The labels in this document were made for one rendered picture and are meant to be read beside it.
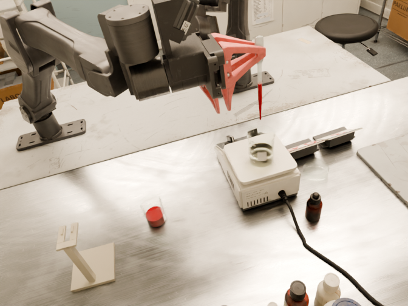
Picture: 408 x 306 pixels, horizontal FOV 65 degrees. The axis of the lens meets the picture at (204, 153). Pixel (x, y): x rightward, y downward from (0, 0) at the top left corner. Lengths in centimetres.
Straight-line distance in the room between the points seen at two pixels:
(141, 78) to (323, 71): 76
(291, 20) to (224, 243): 296
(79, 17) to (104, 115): 255
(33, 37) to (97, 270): 44
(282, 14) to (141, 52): 296
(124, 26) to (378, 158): 61
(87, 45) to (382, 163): 63
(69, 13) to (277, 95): 281
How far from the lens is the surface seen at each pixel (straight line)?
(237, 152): 68
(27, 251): 79
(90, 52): 55
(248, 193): 64
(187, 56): 45
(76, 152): 96
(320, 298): 55
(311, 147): 79
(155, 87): 47
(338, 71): 113
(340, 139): 83
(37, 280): 73
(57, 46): 61
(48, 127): 102
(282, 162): 66
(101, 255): 69
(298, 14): 345
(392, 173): 79
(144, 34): 44
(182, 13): 45
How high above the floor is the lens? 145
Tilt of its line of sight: 42 degrees down
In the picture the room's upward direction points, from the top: 10 degrees counter-clockwise
